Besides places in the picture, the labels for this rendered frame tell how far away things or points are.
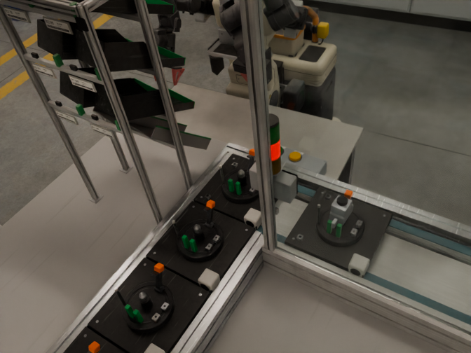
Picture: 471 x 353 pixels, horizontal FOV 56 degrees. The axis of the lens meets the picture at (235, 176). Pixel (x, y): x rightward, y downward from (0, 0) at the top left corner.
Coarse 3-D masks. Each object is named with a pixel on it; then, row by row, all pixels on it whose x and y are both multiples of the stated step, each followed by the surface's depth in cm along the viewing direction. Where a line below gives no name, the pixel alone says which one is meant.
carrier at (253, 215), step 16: (240, 160) 155; (224, 176) 151; (240, 176) 142; (208, 192) 147; (224, 192) 143; (240, 192) 141; (256, 192) 142; (224, 208) 141; (240, 208) 141; (256, 208) 140; (256, 224) 135
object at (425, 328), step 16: (272, 256) 132; (288, 256) 128; (288, 272) 133; (304, 272) 127; (320, 272) 123; (320, 288) 128; (336, 288) 123; (352, 288) 119; (352, 304) 125; (368, 304) 120; (384, 304) 116; (384, 320) 121; (400, 320) 117; (416, 320) 113; (432, 320) 111; (416, 336) 118; (432, 336) 114; (448, 336) 110
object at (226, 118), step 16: (192, 96) 204; (208, 96) 202; (224, 96) 201; (176, 112) 197; (192, 112) 195; (208, 112) 194; (224, 112) 193; (240, 112) 192; (192, 128) 188; (208, 128) 187; (224, 128) 186; (240, 128) 184; (240, 144) 178
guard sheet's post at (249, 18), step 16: (240, 0) 76; (256, 0) 76; (256, 16) 77; (256, 32) 79; (256, 48) 82; (256, 64) 84; (256, 80) 87; (256, 96) 90; (256, 112) 94; (256, 128) 97; (256, 144) 100; (256, 160) 104; (272, 208) 118; (272, 224) 121; (272, 240) 126
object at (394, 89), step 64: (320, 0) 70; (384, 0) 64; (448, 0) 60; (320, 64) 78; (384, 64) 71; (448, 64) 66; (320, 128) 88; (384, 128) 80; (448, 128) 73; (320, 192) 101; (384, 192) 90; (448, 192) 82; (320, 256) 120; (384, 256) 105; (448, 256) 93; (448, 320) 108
